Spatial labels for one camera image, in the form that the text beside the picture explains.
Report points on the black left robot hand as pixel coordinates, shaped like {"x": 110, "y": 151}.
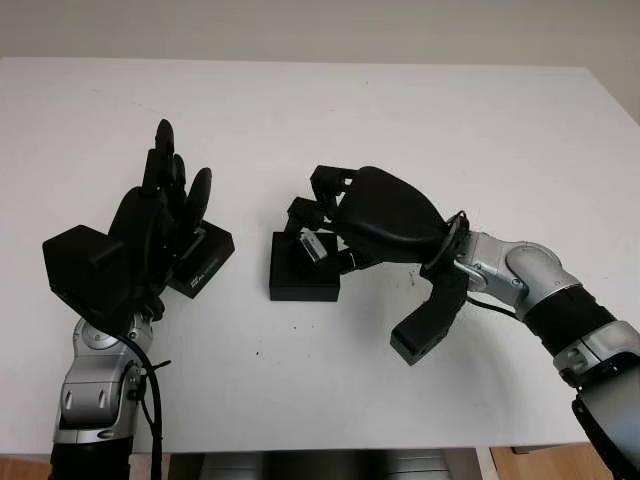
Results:
{"x": 137, "y": 235}

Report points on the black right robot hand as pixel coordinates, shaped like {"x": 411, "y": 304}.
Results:
{"x": 390, "y": 215}

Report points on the black RealSense box lid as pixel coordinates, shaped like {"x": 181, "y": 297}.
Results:
{"x": 210, "y": 255}

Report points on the small silver RealSense camera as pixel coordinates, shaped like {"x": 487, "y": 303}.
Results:
{"x": 314, "y": 247}

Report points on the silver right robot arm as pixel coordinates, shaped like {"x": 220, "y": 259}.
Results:
{"x": 545, "y": 290}

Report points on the grey robot torso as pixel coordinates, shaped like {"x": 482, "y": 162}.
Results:
{"x": 325, "y": 465}

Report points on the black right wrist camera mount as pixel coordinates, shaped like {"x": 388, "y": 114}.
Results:
{"x": 435, "y": 315}

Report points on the black foam-lined camera box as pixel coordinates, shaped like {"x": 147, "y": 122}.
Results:
{"x": 300, "y": 290}

